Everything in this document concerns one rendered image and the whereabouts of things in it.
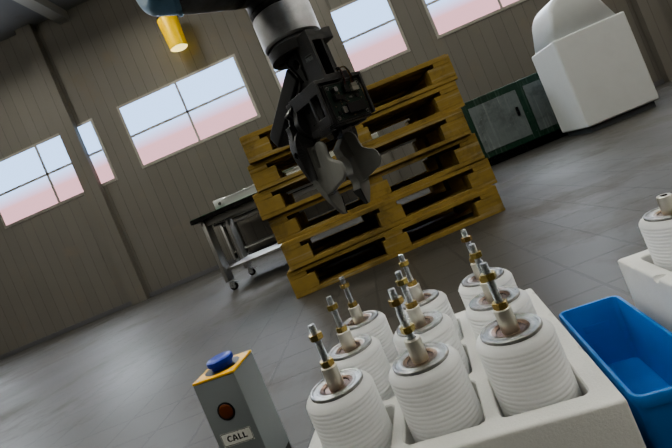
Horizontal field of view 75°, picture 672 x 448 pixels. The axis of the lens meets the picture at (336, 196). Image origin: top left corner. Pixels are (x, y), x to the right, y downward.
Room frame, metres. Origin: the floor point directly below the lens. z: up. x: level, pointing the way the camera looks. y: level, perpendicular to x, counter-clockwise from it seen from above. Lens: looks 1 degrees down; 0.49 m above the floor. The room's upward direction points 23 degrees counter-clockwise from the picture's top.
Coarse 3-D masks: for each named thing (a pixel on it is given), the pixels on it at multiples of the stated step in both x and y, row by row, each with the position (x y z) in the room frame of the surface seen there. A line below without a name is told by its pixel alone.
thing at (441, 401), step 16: (448, 368) 0.52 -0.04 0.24; (464, 368) 0.55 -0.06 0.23; (400, 384) 0.53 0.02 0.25; (416, 384) 0.52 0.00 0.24; (432, 384) 0.51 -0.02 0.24; (448, 384) 0.51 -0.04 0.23; (464, 384) 0.53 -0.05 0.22; (400, 400) 0.54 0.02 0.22; (416, 400) 0.52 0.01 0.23; (432, 400) 0.51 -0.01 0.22; (448, 400) 0.51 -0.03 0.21; (464, 400) 0.52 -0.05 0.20; (416, 416) 0.53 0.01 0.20; (432, 416) 0.51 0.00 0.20; (448, 416) 0.51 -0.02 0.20; (464, 416) 0.52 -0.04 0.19; (480, 416) 0.53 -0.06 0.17; (416, 432) 0.54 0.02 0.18; (432, 432) 0.52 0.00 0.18; (448, 432) 0.51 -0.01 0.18
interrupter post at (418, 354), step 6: (408, 342) 0.55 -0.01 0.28; (414, 342) 0.55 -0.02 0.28; (420, 342) 0.55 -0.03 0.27; (408, 348) 0.55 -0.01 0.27; (414, 348) 0.55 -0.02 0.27; (420, 348) 0.55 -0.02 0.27; (414, 354) 0.55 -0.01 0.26; (420, 354) 0.55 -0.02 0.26; (426, 354) 0.55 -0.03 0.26; (414, 360) 0.55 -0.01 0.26; (420, 360) 0.55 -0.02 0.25; (426, 360) 0.55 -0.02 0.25
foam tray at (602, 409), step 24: (480, 360) 0.64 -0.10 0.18; (576, 360) 0.55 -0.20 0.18; (480, 384) 0.58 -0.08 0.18; (600, 384) 0.48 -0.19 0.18; (552, 408) 0.48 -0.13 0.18; (576, 408) 0.46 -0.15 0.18; (600, 408) 0.45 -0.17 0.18; (624, 408) 0.45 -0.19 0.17; (408, 432) 0.56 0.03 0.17; (456, 432) 0.51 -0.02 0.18; (480, 432) 0.49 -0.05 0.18; (504, 432) 0.47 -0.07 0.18; (528, 432) 0.47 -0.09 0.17; (552, 432) 0.46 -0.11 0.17; (576, 432) 0.46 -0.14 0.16; (600, 432) 0.45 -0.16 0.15; (624, 432) 0.45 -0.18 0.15
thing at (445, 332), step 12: (444, 324) 0.65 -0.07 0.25; (396, 336) 0.67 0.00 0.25; (420, 336) 0.63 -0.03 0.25; (432, 336) 0.63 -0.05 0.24; (444, 336) 0.63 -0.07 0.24; (456, 336) 0.66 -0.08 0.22; (396, 348) 0.67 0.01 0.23; (456, 348) 0.64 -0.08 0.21; (468, 360) 0.67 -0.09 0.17; (468, 372) 0.65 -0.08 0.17
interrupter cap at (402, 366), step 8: (424, 344) 0.59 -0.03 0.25; (432, 344) 0.58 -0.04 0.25; (440, 344) 0.57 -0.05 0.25; (432, 352) 0.56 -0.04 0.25; (440, 352) 0.55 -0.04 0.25; (448, 352) 0.54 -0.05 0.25; (400, 360) 0.58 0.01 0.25; (408, 360) 0.57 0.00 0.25; (432, 360) 0.54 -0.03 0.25; (440, 360) 0.53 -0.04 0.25; (392, 368) 0.56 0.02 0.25; (400, 368) 0.55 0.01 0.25; (408, 368) 0.54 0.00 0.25; (416, 368) 0.53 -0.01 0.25; (424, 368) 0.52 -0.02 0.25; (432, 368) 0.52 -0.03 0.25
